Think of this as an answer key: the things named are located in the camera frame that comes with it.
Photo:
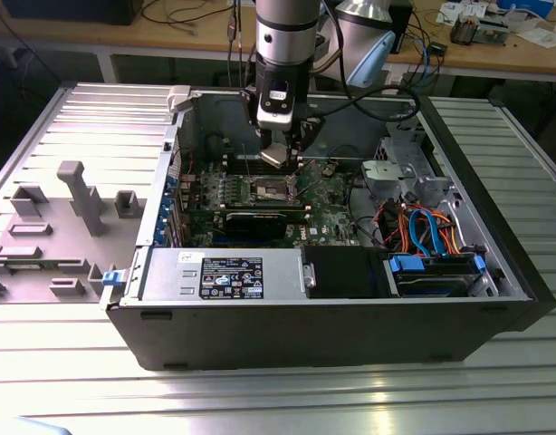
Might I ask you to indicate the white leaflet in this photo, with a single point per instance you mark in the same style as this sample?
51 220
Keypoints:
454 9

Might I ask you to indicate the silver CPU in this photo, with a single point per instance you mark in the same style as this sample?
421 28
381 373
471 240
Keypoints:
274 156

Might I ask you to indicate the grey electronic module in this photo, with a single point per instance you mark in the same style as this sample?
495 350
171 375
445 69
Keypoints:
491 31

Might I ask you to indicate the hard disk in blue carrier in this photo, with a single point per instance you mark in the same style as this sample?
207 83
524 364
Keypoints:
405 263

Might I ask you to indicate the dark RAM stick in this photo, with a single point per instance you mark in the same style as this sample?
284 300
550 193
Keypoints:
296 215

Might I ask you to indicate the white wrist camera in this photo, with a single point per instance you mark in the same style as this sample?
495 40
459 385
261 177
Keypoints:
273 120

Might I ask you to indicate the small black adapter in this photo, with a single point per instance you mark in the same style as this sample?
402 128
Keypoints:
438 49

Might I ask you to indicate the blue case latch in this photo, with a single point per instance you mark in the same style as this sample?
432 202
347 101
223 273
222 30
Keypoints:
111 277

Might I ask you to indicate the silver power supply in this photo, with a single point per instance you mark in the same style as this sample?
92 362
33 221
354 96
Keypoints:
169 272

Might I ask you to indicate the wooden workbench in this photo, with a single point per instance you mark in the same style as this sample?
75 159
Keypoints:
192 38

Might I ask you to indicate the white paper sheet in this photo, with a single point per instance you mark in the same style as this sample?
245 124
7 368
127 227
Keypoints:
540 36

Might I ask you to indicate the pale grey case latch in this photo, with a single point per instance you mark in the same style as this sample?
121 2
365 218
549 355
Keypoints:
178 97

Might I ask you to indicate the black RAM slot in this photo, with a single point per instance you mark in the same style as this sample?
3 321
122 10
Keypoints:
235 162
235 167
235 171
235 158

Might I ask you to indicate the green motherboard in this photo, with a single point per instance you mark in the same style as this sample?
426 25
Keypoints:
323 217

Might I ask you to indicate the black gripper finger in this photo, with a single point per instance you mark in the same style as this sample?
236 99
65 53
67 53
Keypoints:
251 109
309 131

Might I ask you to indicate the metal heat sink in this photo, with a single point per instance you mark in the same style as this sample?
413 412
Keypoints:
463 29

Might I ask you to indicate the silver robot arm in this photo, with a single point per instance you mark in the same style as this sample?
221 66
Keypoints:
284 41

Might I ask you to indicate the pale blue plastic object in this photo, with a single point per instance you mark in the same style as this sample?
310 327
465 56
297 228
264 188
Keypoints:
38 428

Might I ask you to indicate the black PC case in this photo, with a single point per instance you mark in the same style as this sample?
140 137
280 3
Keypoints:
305 335

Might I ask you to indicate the coin battery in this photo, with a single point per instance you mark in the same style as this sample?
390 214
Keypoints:
328 170

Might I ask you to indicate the grey parts rack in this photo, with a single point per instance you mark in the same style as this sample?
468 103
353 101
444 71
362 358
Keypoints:
56 235

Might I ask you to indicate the blue cardboard box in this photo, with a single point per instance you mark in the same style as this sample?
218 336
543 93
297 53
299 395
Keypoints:
531 6

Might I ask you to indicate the silver drive cage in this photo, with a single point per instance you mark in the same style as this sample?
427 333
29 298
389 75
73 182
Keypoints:
386 174

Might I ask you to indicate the black graphics card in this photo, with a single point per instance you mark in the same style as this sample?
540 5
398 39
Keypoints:
255 226

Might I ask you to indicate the black rectangular box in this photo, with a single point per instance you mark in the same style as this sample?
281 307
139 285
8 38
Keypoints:
402 22

